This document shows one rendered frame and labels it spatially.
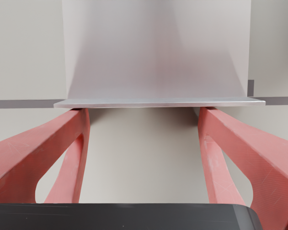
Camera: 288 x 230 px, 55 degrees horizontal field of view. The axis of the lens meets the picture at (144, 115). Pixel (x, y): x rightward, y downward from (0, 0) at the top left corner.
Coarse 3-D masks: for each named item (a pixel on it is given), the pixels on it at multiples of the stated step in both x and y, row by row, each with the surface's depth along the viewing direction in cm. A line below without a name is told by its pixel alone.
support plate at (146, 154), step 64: (0, 0) 13; (256, 0) 13; (0, 64) 13; (64, 64) 13; (256, 64) 13; (0, 128) 13; (128, 128) 13; (192, 128) 13; (128, 192) 14; (192, 192) 14
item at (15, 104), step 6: (0, 102) 13; (6, 102) 13; (12, 102) 13; (18, 102) 13; (24, 102) 13; (30, 102) 13; (36, 102) 13; (42, 102) 13; (48, 102) 13; (54, 102) 13; (270, 102) 13; (276, 102) 13; (282, 102) 13; (0, 108) 13; (6, 108) 13; (12, 108) 13; (18, 108) 13
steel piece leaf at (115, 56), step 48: (96, 0) 12; (144, 0) 12; (192, 0) 12; (240, 0) 12; (96, 48) 13; (144, 48) 13; (192, 48) 13; (240, 48) 13; (96, 96) 13; (144, 96) 13; (192, 96) 13; (240, 96) 13
